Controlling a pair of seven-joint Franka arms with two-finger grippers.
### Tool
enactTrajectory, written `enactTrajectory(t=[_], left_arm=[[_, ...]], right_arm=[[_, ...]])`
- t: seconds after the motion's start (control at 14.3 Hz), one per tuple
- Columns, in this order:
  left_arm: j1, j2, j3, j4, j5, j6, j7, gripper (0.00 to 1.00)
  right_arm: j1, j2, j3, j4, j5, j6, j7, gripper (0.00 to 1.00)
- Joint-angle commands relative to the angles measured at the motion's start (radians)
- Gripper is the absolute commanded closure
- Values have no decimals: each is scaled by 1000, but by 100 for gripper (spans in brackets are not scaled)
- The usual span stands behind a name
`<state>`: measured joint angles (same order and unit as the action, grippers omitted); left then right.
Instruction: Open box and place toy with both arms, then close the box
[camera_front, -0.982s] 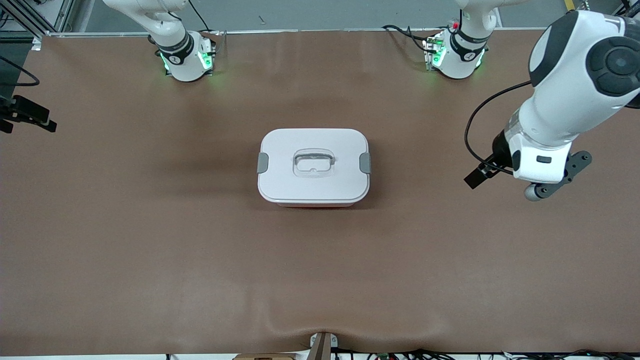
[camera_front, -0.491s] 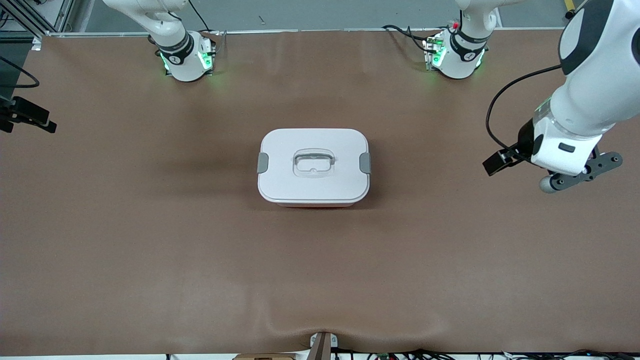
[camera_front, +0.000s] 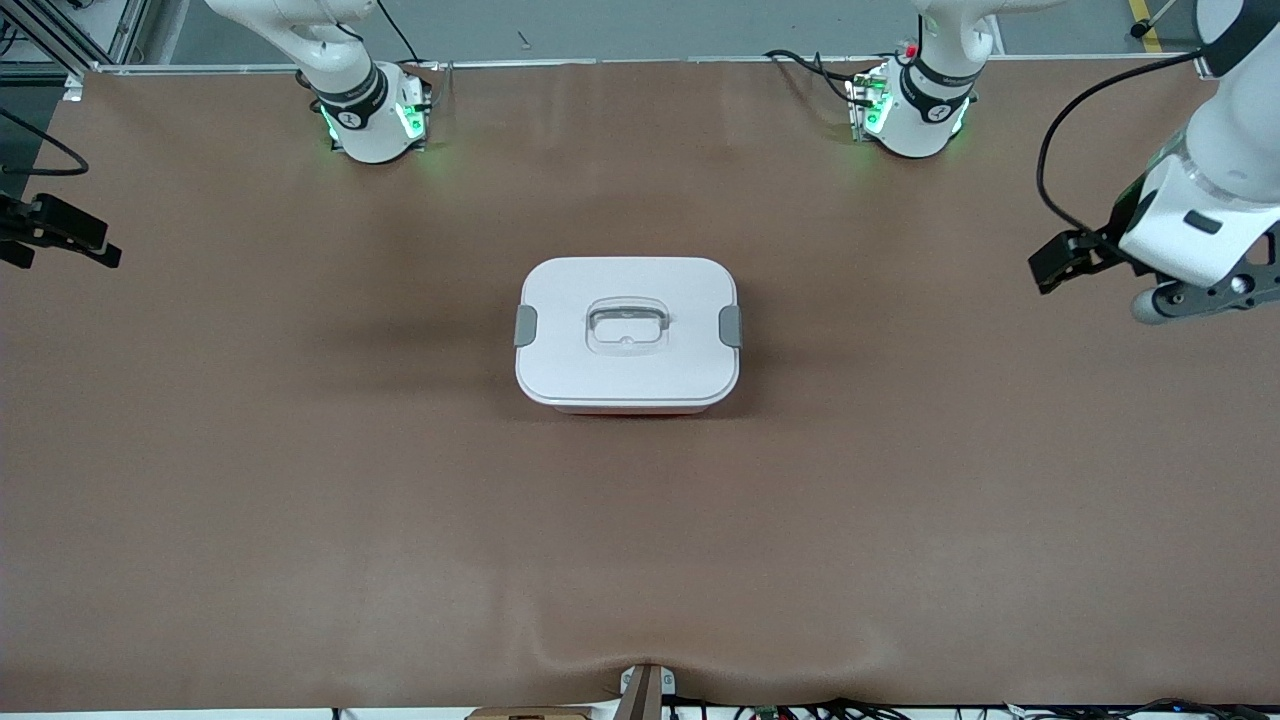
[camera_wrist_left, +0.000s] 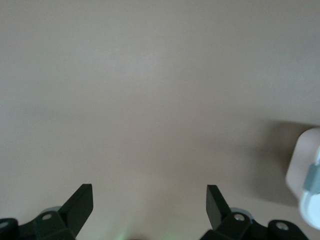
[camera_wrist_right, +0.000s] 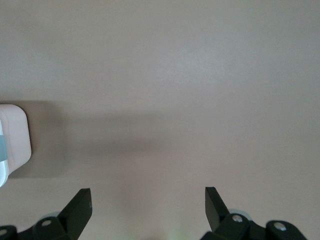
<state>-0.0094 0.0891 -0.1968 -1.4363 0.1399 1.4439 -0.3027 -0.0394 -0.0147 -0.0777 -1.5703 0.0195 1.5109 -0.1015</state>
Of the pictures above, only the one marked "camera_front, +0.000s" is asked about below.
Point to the brown table mat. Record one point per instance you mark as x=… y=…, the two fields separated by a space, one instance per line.
x=900 y=500

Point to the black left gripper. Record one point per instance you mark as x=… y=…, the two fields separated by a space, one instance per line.
x=1108 y=243

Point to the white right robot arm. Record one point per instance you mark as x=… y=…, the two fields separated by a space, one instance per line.
x=370 y=120

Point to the black floor stand foot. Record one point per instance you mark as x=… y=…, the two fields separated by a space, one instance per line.
x=1140 y=28

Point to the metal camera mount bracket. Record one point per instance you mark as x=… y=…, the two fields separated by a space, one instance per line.
x=645 y=695

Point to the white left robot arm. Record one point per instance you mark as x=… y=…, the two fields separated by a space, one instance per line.
x=1220 y=180

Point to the pink plastic box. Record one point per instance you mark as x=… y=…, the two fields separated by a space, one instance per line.
x=630 y=410

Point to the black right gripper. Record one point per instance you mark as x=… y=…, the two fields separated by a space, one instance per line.
x=45 y=224

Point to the white box lid grey latches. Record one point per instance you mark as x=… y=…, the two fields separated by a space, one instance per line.
x=560 y=360

